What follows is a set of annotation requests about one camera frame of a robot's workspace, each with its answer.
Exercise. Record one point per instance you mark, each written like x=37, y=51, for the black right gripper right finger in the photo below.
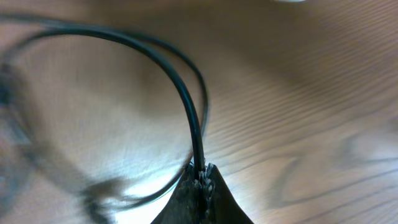
x=220, y=206

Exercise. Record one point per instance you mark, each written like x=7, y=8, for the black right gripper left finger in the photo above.
x=182, y=207

